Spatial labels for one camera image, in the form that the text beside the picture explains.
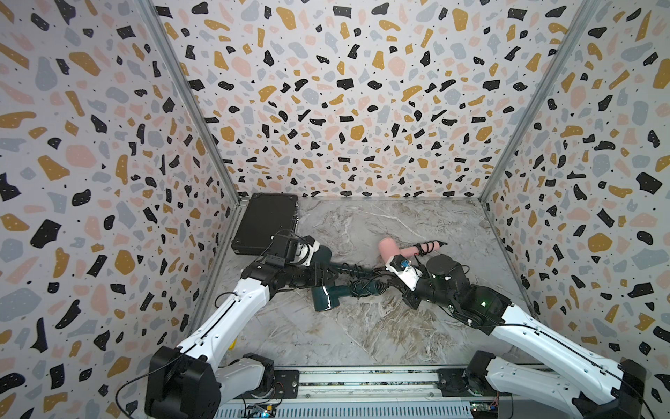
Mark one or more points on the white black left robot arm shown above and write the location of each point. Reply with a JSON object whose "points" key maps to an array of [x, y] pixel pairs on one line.
{"points": [[188, 381]]}

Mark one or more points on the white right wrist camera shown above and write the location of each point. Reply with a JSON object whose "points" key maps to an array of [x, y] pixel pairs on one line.
{"points": [[401, 267]]}

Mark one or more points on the pink hair dryer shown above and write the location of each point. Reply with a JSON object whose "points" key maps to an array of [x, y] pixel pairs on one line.
{"points": [[388, 248]]}

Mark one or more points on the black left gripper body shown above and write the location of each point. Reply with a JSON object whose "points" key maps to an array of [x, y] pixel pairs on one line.
{"points": [[301, 276]]}

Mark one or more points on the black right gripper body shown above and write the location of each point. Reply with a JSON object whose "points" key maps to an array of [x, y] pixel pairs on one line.
{"points": [[426, 291]]}

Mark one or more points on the aluminium corner post left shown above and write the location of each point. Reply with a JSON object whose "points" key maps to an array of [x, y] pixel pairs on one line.
{"points": [[151, 19]]}

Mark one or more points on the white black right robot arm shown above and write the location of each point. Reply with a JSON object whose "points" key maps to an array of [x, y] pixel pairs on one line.
{"points": [[576, 381]]}

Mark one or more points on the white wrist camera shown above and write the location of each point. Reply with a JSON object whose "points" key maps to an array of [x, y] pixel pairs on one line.
{"points": [[306, 250], [401, 267]]}

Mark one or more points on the aluminium corner post right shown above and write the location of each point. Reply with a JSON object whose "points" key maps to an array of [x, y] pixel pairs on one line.
{"points": [[581, 19]]}

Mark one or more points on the aluminium corner post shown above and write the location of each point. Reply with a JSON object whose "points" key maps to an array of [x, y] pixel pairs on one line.
{"points": [[151, 19], [581, 19]]}

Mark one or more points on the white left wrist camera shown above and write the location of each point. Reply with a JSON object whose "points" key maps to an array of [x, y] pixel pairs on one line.
{"points": [[306, 250]]}

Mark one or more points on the black flat case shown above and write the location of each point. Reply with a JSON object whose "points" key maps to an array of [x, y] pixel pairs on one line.
{"points": [[266, 214]]}

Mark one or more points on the dark green hair dryer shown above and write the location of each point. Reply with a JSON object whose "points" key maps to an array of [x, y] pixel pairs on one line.
{"points": [[323, 255], [326, 298]]}

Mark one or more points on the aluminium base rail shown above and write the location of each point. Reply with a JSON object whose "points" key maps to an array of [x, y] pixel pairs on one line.
{"points": [[381, 392]]}

